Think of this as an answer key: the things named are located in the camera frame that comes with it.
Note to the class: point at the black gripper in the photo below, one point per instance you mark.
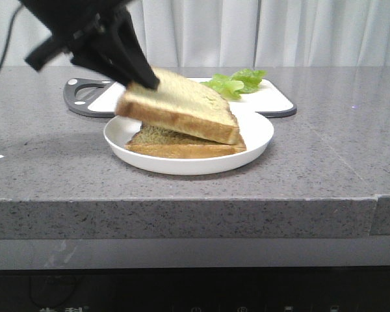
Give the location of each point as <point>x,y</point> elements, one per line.
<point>99,34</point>

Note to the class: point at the toasted bread slice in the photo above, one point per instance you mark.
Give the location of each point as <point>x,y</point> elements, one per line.
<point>159,142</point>
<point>182,105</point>

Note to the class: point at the green lettuce leaf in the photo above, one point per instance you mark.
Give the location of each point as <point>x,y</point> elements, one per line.
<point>231,87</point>

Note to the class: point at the white grey cutting board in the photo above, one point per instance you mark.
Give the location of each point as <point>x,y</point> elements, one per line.
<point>97,99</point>

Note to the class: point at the white round plate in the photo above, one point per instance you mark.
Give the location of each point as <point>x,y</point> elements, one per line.
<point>256,131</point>

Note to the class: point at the black appliance front panel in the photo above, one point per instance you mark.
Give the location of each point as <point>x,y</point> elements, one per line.
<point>362,288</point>

